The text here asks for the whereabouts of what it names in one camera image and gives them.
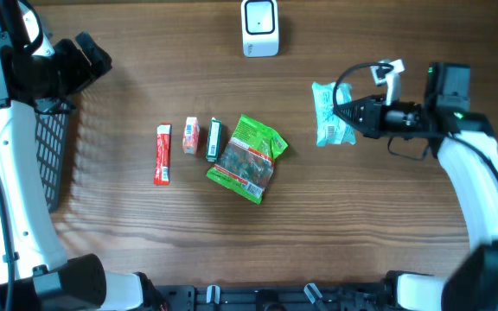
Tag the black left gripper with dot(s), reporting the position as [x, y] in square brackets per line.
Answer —
[84, 72]

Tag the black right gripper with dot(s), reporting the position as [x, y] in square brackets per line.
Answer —
[372, 122]

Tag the pale teal wipes packet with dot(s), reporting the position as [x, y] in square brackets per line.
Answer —
[330, 129]

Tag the green snack bag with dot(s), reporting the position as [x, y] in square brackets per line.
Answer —
[248, 161]

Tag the red stick packet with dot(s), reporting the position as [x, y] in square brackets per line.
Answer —
[163, 135]

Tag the red Kleenex tissue pack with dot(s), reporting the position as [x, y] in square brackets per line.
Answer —
[191, 133]

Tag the dark green small box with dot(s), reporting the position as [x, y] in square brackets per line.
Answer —
[213, 140]

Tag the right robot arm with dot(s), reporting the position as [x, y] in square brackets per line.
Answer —
[465, 145]

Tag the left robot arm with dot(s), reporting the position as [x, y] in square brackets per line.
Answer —
[38, 78]

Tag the white barcode scanner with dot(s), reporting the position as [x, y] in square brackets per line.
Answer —
[260, 28]

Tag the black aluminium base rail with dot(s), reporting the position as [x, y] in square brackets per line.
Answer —
[345, 297]

